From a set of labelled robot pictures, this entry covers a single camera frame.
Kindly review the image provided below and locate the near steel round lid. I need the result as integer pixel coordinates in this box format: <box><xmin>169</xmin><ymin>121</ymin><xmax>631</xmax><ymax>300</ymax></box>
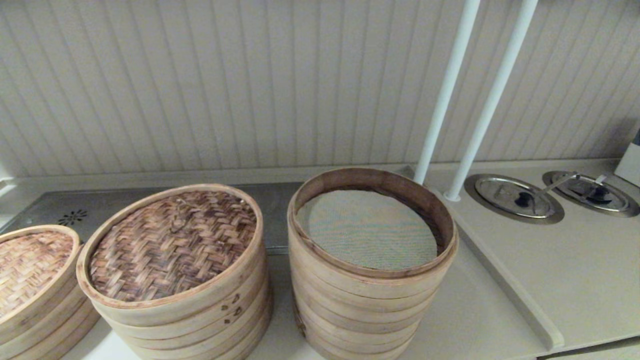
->
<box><xmin>464</xmin><ymin>173</ymin><xmax>565</xmax><ymax>225</ymax></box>

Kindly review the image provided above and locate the steel round lid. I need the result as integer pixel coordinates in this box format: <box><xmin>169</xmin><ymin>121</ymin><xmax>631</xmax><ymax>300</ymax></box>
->
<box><xmin>542</xmin><ymin>170</ymin><xmax>640</xmax><ymax>218</ymax></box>
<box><xmin>464</xmin><ymin>173</ymin><xmax>565</xmax><ymax>225</ymax></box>

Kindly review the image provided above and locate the far steel round lid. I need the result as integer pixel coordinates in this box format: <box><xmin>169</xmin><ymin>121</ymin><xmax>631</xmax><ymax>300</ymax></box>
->
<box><xmin>542</xmin><ymin>170</ymin><xmax>640</xmax><ymax>218</ymax></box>

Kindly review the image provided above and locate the grey mesh steamer liner cloth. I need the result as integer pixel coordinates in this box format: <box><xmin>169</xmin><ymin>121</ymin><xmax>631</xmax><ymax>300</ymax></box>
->
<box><xmin>296</xmin><ymin>189</ymin><xmax>439</xmax><ymax>272</ymax></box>

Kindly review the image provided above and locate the steel pot lid black knob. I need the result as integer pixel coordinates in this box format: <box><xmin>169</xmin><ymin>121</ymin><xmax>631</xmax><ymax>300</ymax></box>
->
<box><xmin>552</xmin><ymin>172</ymin><xmax>631</xmax><ymax>212</ymax></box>
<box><xmin>474</xmin><ymin>176</ymin><xmax>557</xmax><ymax>219</ymax></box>

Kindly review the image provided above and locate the woven bamboo steamer lid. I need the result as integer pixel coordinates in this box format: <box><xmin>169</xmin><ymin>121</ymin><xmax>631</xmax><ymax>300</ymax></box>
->
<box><xmin>76</xmin><ymin>183</ymin><xmax>266</xmax><ymax>328</ymax></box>
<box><xmin>0</xmin><ymin>224</ymin><xmax>82</xmax><ymax>346</ymax></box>

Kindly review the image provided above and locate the white container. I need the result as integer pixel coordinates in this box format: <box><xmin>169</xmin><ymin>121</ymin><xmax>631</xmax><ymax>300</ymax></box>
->
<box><xmin>615</xmin><ymin>129</ymin><xmax>640</xmax><ymax>187</ymax></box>

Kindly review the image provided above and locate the white metal pole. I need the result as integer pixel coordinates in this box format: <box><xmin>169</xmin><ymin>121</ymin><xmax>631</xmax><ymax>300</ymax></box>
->
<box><xmin>445</xmin><ymin>0</ymin><xmax>539</xmax><ymax>203</ymax></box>
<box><xmin>414</xmin><ymin>0</ymin><xmax>481</xmax><ymax>186</ymax></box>

